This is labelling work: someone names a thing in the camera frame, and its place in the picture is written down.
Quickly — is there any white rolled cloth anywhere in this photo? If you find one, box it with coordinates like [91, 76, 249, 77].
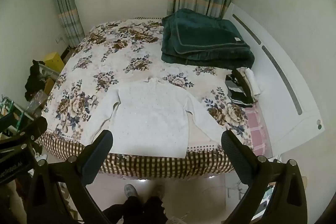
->
[244, 68, 261, 97]

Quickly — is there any dark green folded blanket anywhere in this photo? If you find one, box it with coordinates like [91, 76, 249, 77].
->
[161, 9, 255, 70]

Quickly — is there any pink checkered bed sheet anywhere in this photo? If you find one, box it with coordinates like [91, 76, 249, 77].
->
[244, 103, 272, 158]

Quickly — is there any floral bed blanket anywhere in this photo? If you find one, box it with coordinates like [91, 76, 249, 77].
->
[39, 19, 252, 179]

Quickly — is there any black clothing pile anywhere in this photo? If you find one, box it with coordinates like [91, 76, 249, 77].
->
[25, 60, 46, 102]

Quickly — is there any striped folded clothes stack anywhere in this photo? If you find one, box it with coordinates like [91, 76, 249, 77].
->
[225, 69, 254, 108]

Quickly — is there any white bed headboard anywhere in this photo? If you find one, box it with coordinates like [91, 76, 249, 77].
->
[224, 3, 325, 156]

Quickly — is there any grey shoe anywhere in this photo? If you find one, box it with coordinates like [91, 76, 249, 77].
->
[124, 184, 139, 198]

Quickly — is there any yellow box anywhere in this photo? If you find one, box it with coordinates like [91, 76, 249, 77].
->
[43, 52, 64, 73]

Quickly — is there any green white rack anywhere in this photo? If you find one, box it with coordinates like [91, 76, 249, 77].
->
[1, 96, 34, 136]

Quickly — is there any white knitted sweater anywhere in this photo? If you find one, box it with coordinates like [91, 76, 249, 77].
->
[80, 79, 223, 158]

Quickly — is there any black trousers leg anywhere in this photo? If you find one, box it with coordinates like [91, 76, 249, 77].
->
[103, 196, 168, 224]

